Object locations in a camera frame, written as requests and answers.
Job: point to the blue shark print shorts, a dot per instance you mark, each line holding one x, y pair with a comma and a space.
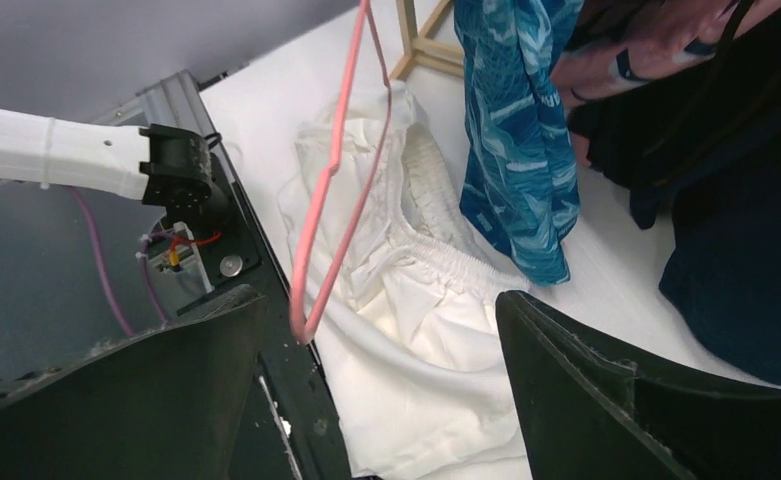
520, 189

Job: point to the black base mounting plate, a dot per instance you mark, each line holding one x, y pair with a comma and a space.
273, 406

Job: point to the pink wire hanger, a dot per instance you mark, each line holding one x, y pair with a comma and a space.
303, 323

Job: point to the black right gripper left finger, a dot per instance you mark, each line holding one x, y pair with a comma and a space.
125, 411

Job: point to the wooden clothes rack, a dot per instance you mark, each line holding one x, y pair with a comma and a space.
420, 46

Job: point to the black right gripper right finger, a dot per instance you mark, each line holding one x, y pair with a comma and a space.
591, 406

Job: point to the pink floral shorts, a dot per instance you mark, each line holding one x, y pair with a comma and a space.
647, 84

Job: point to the white shorts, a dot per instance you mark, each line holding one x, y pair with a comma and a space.
408, 340

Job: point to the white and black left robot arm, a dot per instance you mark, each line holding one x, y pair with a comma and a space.
157, 165

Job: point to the navy blue shorts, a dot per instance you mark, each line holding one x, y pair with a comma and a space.
724, 274

